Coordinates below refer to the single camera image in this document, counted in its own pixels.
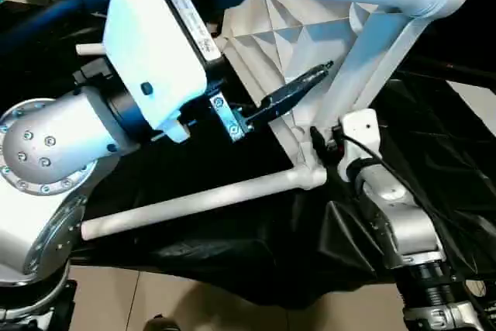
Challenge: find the dark grey robot foot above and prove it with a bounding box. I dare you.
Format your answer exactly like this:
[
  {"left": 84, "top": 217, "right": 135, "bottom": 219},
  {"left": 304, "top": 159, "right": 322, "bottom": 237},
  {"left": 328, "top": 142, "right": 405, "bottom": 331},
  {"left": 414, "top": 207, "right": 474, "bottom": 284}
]
[{"left": 144, "top": 315, "right": 184, "bottom": 331}]

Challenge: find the white flat board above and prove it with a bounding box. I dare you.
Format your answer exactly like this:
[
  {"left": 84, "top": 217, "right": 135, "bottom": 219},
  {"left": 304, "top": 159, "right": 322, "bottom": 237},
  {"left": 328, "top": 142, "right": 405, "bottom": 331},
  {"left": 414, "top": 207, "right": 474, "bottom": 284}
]
[{"left": 445, "top": 80, "right": 496, "bottom": 123}]

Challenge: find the black plastic mat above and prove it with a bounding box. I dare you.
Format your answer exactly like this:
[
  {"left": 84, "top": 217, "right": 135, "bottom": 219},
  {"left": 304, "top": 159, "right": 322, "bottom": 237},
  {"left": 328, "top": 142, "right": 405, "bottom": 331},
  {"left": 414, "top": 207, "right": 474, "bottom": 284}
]
[{"left": 0, "top": 0, "right": 496, "bottom": 301}]

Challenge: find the white plastic table top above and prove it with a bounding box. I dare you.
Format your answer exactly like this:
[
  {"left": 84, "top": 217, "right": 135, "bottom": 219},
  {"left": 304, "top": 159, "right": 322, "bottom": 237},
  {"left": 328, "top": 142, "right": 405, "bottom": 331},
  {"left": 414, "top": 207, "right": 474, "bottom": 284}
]
[{"left": 214, "top": 0, "right": 473, "bottom": 193}]

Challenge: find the long black bar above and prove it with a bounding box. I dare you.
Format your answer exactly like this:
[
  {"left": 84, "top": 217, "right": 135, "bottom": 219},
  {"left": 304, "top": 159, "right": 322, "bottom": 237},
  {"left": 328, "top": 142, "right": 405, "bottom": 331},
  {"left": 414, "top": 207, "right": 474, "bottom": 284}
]
[{"left": 409, "top": 57, "right": 496, "bottom": 88}]

